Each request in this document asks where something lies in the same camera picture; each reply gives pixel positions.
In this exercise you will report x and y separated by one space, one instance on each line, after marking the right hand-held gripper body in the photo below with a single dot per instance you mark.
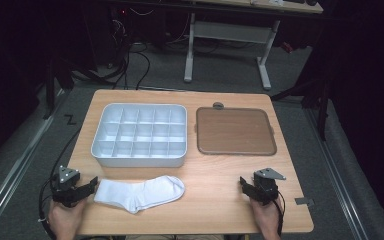
266 188

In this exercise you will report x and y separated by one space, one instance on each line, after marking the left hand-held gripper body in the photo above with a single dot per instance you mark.
66 193

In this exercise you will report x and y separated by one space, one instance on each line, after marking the white sock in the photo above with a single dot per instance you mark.
140 193

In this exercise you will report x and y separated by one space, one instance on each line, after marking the white divided storage box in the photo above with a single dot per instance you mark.
140 133

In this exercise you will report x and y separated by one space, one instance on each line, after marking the person's left hand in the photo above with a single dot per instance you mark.
65 221

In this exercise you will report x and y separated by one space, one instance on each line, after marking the person's right hand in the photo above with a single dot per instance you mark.
268 216

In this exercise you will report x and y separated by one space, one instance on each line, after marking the grey tape piece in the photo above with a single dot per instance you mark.
304 201

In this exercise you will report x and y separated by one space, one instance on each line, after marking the brown tray lid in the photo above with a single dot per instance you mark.
235 131

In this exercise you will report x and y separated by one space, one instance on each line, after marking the grey round table grommet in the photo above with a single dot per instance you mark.
218 105

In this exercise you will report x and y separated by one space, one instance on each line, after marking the dark metal stand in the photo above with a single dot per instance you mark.
50 86
320 100

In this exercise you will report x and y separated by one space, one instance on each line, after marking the white-legged wooden desk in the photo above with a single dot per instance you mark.
233 31

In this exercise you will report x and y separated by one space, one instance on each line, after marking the metal floor rail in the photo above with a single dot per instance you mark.
13 166
340 180

